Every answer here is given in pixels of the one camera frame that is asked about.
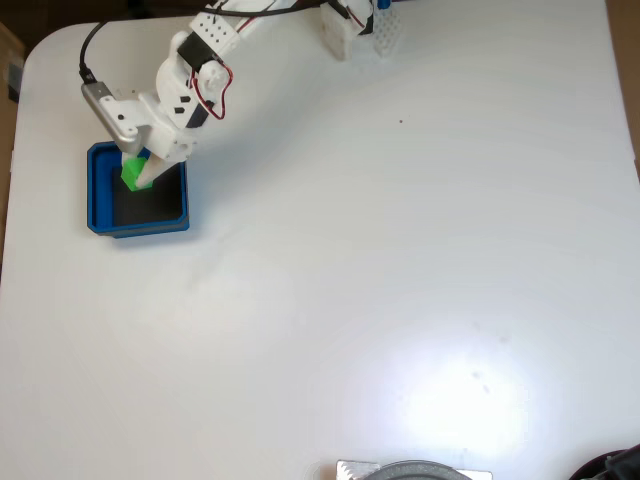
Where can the green cube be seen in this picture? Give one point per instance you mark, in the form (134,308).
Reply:
(131,175)

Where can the blue box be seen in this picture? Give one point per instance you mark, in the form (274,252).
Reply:
(100,210)

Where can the blue table clamp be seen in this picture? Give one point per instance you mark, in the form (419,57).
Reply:
(385,4)

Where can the silver metal plate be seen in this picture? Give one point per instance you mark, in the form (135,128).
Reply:
(352,471)

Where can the grey round object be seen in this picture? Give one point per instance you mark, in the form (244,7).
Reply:
(420,471)

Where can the black object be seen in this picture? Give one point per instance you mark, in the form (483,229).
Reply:
(620,467)

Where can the silver camera box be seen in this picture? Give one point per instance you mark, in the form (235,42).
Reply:
(126,142)

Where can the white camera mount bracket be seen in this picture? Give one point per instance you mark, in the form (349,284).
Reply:
(122,112)

